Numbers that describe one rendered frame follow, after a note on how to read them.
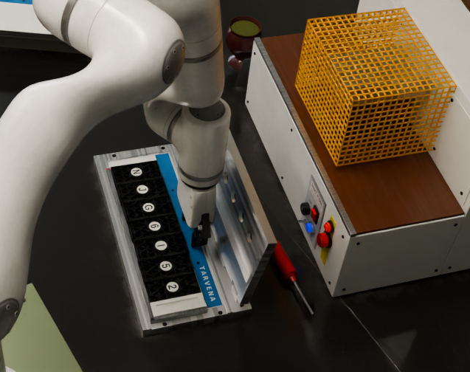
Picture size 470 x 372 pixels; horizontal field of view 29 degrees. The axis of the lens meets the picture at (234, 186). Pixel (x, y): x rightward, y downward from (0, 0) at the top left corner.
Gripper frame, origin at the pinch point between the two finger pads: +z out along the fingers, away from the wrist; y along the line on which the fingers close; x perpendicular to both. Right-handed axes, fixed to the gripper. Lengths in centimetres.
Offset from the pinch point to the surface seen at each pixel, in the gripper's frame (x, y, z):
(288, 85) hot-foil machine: 24.0, -19.4, -15.4
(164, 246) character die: -6.8, 2.8, 1.0
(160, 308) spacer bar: -11.0, 16.3, 1.2
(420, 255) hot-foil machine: 38.2, 20.1, -5.1
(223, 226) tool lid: 4.0, 5.0, -4.8
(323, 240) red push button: 20.2, 14.4, -7.7
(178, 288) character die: -6.6, 12.7, 1.0
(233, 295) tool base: 3.2, 16.0, 2.1
